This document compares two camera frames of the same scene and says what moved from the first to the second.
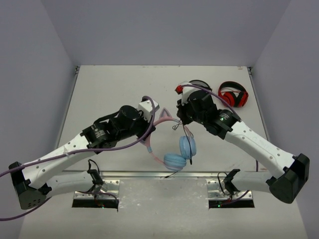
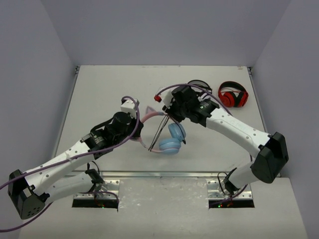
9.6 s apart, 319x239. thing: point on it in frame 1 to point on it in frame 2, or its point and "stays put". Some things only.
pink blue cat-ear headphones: x=187 y=147 to x=176 y=132
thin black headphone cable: x=191 y=158 to x=166 y=118
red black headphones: x=234 y=93 stays put
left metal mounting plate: x=109 y=189 stays put
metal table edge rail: x=161 y=175 stays put
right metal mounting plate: x=216 y=189 stays put
